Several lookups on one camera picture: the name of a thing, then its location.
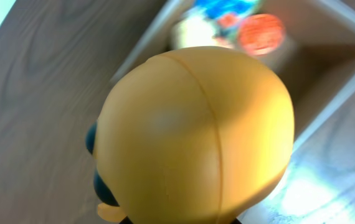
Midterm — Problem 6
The orange toy dinosaur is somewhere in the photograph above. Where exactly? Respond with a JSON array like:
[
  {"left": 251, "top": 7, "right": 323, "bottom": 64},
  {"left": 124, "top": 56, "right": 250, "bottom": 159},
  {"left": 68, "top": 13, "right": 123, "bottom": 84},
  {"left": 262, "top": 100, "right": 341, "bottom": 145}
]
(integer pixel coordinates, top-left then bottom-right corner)
[{"left": 85, "top": 45, "right": 295, "bottom": 224}]

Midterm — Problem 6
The multicolour puzzle cube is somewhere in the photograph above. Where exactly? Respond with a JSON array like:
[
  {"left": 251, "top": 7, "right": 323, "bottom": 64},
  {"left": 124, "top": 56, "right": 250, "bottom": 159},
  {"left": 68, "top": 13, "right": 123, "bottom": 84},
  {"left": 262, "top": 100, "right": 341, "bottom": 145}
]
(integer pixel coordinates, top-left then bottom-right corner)
[{"left": 194, "top": 0, "right": 262, "bottom": 28}]

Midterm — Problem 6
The yellow plush duck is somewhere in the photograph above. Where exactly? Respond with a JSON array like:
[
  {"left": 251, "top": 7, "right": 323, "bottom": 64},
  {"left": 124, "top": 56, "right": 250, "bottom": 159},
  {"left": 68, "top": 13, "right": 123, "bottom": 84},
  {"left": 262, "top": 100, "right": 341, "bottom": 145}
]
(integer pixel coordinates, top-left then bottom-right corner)
[{"left": 170, "top": 9, "right": 239, "bottom": 50}]

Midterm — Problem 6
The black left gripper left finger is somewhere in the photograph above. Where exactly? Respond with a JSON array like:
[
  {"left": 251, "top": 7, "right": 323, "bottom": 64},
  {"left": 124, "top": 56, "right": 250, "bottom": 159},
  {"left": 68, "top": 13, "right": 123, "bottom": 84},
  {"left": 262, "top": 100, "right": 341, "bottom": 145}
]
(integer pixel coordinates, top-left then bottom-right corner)
[{"left": 119, "top": 217, "right": 133, "bottom": 224}]

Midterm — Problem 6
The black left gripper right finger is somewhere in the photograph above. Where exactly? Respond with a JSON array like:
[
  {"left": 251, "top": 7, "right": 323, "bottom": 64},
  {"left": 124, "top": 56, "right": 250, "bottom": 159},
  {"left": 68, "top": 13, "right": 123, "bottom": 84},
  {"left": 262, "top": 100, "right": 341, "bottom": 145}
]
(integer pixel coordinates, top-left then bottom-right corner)
[{"left": 230, "top": 218, "right": 242, "bottom": 224}]

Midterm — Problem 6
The orange round ball toy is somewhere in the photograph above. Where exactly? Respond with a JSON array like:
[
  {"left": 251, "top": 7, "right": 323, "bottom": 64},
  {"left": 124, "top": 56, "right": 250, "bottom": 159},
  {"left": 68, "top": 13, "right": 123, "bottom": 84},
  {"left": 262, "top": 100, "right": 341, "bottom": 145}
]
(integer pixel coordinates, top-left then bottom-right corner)
[{"left": 237, "top": 14, "right": 285, "bottom": 56}]

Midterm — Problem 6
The white cardboard box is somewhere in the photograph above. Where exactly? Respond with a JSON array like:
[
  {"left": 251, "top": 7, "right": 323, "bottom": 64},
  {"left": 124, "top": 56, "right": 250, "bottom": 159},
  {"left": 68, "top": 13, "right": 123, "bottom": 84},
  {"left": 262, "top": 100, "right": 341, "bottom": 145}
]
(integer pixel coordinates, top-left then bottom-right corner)
[{"left": 115, "top": 0, "right": 355, "bottom": 150}]

